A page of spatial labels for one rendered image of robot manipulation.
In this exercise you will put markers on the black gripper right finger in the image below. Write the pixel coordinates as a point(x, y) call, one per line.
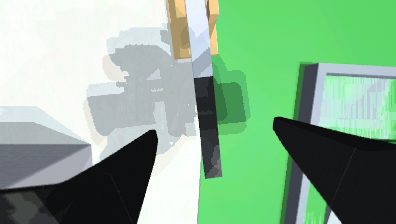
point(354, 175)

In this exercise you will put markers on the green flat mat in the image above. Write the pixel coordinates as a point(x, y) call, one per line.
point(263, 48)

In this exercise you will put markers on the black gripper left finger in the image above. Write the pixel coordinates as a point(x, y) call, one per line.
point(109, 192)

